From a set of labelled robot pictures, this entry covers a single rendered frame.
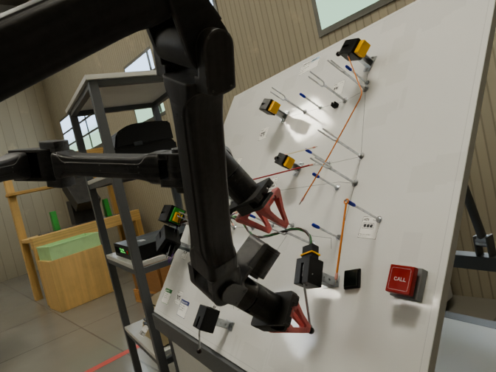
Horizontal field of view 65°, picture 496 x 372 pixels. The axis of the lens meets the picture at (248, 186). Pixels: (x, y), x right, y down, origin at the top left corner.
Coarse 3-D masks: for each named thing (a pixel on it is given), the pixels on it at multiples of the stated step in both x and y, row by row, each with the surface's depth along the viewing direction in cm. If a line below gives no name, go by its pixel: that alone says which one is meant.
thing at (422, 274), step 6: (420, 270) 68; (426, 270) 68; (420, 276) 67; (426, 276) 68; (420, 282) 67; (420, 288) 67; (390, 294) 71; (396, 294) 70; (414, 294) 67; (420, 294) 67; (414, 300) 67; (420, 300) 67
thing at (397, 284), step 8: (392, 264) 71; (392, 272) 70; (400, 272) 69; (408, 272) 67; (416, 272) 67; (392, 280) 69; (400, 280) 68; (408, 280) 67; (392, 288) 69; (400, 288) 67; (408, 288) 66
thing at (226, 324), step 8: (200, 304) 108; (200, 312) 106; (208, 312) 105; (216, 312) 106; (200, 320) 105; (208, 320) 105; (216, 320) 106; (224, 320) 109; (200, 328) 103; (208, 328) 104; (200, 352) 105
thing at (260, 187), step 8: (240, 168) 76; (232, 176) 74; (240, 176) 75; (248, 176) 76; (232, 184) 75; (240, 184) 75; (248, 184) 75; (256, 184) 77; (264, 184) 75; (232, 192) 75; (240, 192) 75; (248, 192) 75; (256, 192) 75; (240, 200) 76; (248, 200) 74; (256, 200) 73; (232, 208) 78
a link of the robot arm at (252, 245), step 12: (252, 240) 69; (240, 252) 69; (252, 252) 67; (264, 252) 68; (276, 252) 69; (240, 264) 68; (252, 264) 68; (264, 264) 69; (264, 276) 70; (228, 288) 62; (240, 288) 64; (228, 300) 63; (240, 300) 65
